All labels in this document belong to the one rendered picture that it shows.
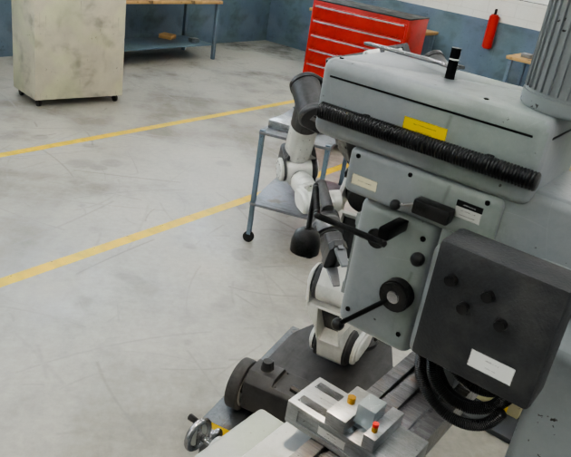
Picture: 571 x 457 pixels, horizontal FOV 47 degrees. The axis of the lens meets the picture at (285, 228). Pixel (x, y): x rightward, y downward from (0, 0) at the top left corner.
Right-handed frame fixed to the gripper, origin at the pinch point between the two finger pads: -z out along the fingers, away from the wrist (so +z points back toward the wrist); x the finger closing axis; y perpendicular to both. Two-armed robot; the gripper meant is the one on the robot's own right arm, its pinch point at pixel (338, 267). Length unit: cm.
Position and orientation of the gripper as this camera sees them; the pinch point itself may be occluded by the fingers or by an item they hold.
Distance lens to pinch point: 187.7
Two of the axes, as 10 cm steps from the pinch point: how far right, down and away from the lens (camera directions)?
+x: 1.5, -5.7, -8.1
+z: -2.0, -8.2, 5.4
